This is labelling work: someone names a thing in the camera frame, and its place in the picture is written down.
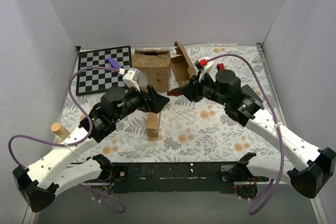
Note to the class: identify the wooden cork cylinder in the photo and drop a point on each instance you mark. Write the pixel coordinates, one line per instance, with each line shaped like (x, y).
(61, 132)

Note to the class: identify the aluminium frame rail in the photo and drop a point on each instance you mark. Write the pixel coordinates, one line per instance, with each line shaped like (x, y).
(91, 170)

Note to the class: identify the large brown cardboard box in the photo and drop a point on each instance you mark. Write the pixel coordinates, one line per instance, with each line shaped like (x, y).
(155, 67)

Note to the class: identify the grey studded building plate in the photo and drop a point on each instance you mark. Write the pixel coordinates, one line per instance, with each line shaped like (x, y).
(248, 90)

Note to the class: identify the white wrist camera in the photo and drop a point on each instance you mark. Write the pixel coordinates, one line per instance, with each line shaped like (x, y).
(130, 77)
(204, 65)

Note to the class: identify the purple cylindrical tool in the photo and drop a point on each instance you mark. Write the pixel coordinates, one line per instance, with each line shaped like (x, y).
(114, 64)

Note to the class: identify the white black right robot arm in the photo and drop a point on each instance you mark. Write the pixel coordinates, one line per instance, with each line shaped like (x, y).
(308, 167)

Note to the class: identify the small cardboard express box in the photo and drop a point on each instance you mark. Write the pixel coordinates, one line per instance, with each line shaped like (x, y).
(153, 124)

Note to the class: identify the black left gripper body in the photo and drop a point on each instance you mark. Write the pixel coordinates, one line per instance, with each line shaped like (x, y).
(150, 98)

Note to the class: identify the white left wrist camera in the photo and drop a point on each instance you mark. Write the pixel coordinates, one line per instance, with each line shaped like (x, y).
(130, 77)

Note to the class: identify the open small cardboard box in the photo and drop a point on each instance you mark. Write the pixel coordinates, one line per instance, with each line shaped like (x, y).
(182, 66)

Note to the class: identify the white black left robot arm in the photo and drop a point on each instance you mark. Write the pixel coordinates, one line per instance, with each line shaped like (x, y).
(91, 131)

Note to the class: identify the floral patterned table mat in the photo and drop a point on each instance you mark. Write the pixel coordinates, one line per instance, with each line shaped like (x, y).
(196, 132)

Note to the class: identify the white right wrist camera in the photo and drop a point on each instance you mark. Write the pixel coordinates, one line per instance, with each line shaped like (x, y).
(204, 65)

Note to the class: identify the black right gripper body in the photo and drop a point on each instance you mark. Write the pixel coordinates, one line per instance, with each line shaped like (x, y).
(196, 88)

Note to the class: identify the black and white chessboard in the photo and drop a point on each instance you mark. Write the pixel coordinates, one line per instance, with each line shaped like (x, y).
(96, 80)

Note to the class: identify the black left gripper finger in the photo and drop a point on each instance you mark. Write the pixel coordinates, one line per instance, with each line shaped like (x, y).
(157, 104)
(150, 92)

